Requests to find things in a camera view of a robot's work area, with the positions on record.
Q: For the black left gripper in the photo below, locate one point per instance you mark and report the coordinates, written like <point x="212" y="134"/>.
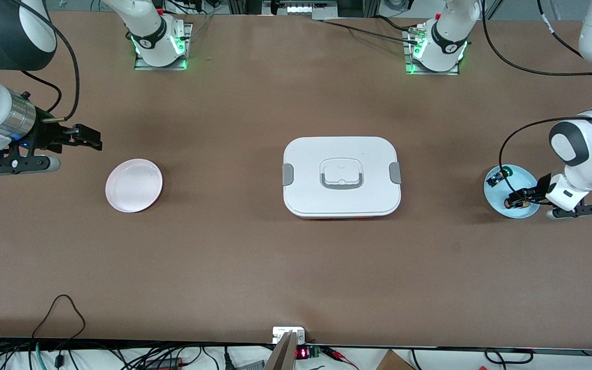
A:
<point x="540" y="186"/>

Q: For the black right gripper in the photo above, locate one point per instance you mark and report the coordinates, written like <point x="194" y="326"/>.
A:
<point x="45" y="134"/>

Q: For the orange push button switch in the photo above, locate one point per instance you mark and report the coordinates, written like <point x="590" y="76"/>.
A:
<point x="508" y="204"/>

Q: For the light blue round plate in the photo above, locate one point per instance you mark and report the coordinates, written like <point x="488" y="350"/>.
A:
<point x="519" y="180"/>

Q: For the pink round plate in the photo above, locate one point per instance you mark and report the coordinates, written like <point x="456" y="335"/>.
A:
<point x="134" y="186"/>

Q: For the grey box side latch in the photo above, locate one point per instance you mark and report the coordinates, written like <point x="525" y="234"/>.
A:
<point x="395" y="173"/>
<point x="288" y="174"/>

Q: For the white lidded storage box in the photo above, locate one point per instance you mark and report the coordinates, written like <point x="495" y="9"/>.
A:
<point x="327" y="205"/>

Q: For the brown cardboard piece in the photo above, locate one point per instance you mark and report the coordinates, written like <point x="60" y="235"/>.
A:
<point x="393" y="362"/>

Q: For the black power adapter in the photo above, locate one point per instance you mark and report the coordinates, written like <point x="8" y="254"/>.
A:
<point x="162" y="363"/>

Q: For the red clip test leads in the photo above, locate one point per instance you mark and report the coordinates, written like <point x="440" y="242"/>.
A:
<point x="339" y="355"/>

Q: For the white background device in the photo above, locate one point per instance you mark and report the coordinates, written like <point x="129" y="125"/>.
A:
<point x="301" y="8"/>

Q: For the red digit display module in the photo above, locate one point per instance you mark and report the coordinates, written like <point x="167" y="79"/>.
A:
<point x="302" y="353"/>

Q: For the small white clamp block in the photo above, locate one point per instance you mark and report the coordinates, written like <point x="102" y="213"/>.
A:
<point x="280" y="334"/>

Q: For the grey power brick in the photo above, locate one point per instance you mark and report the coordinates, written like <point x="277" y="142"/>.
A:
<point x="250" y="366"/>

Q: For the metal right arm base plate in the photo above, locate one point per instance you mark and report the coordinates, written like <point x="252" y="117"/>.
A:
<point x="144" y="67"/>

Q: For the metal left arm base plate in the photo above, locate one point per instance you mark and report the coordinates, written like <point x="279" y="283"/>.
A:
<point x="432" y="73"/>

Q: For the aluminium camera mount post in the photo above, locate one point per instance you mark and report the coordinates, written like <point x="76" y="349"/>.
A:
<point x="283" y="357"/>

